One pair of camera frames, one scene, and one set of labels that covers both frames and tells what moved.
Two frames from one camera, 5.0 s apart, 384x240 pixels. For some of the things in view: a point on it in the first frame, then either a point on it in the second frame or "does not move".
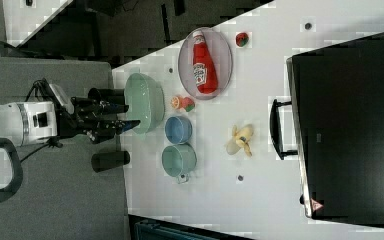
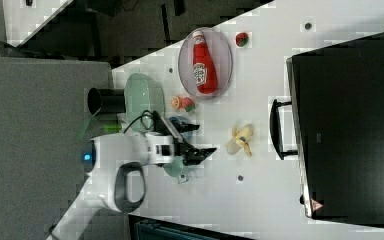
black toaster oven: x=347 y=106 does not move
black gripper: x=88 y=117 to x=190 y=154
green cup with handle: x=179 y=161 does not move
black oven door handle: x=276 y=129 does not move
